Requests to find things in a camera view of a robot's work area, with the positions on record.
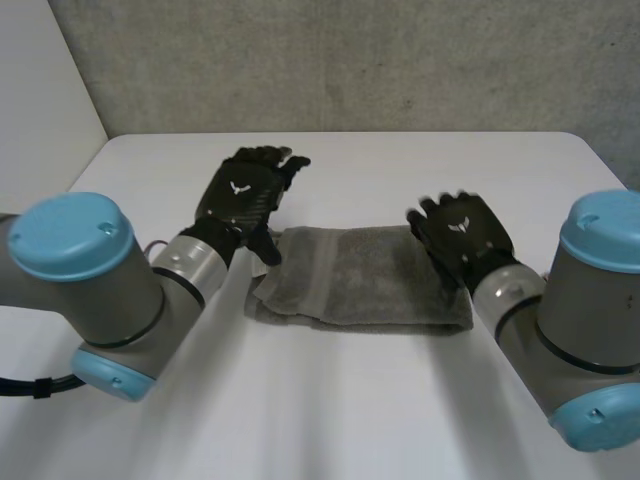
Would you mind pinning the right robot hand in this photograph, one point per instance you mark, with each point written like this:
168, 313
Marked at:
462, 230

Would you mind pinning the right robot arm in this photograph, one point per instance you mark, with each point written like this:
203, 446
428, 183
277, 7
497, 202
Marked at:
575, 310

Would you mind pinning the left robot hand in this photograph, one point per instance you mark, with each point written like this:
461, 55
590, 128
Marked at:
239, 196

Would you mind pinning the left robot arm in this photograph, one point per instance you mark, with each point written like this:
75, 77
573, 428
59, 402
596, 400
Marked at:
95, 280

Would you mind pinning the grey towel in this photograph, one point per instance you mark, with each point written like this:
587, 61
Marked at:
360, 280

